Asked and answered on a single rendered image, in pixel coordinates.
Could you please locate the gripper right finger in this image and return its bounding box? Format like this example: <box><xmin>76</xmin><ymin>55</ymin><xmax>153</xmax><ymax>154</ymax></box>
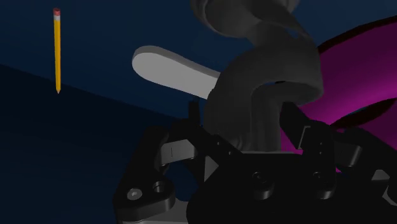
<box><xmin>280</xmin><ymin>101</ymin><xmax>397</xmax><ymax>206</ymax></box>

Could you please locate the yellow pencil with red eraser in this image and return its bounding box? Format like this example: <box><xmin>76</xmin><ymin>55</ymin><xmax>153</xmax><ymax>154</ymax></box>
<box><xmin>52</xmin><ymin>7</ymin><xmax>62</xmax><ymax>94</ymax></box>

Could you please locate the light grey flat paddle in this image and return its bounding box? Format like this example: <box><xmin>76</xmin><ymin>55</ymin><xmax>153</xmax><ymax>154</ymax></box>
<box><xmin>131</xmin><ymin>45</ymin><xmax>221</xmax><ymax>101</ymax></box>

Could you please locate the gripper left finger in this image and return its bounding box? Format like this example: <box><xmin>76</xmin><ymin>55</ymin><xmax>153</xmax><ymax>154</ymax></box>
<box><xmin>113</xmin><ymin>101</ymin><xmax>243</xmax><ymax>224</ymax></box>

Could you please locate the magenta bowl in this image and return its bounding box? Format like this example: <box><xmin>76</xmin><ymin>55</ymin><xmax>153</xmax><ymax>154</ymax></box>
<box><xmin>280</xmin><ymin>15</ymin><xmax>397</xmax><ymax>174</ymax></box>

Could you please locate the dark grey twisted figure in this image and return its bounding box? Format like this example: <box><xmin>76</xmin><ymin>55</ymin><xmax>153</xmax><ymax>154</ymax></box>
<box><xmin>190</xmin><ymin>0</ymin><xmax>325</xmax><ymax>153</ymax></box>

